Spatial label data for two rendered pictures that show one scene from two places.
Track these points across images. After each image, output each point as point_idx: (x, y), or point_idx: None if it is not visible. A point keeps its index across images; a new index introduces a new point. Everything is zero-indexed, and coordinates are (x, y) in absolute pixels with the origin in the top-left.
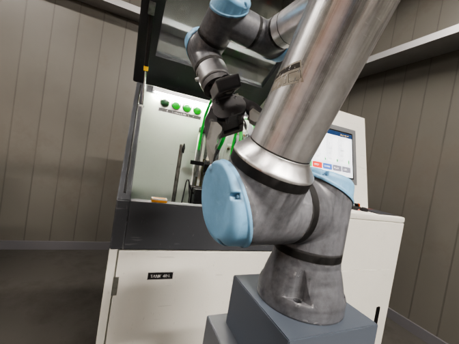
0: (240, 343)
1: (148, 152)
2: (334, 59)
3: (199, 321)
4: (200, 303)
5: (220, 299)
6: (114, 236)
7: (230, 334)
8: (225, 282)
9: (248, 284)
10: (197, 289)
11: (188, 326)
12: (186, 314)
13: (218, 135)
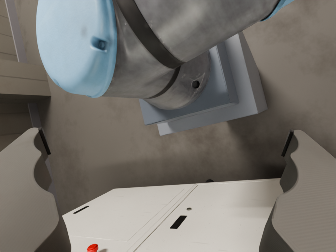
0: (231, 73)
1: None
2: None
3: (247, 220)
4: (247, 231)
5: (223, 231)
6: None
7: (237, 89)
8: (215, 243)
9: (218, 81)
10: (253, 242)
11: (260, 218)
12: (263, 225)
13: (292, 188)
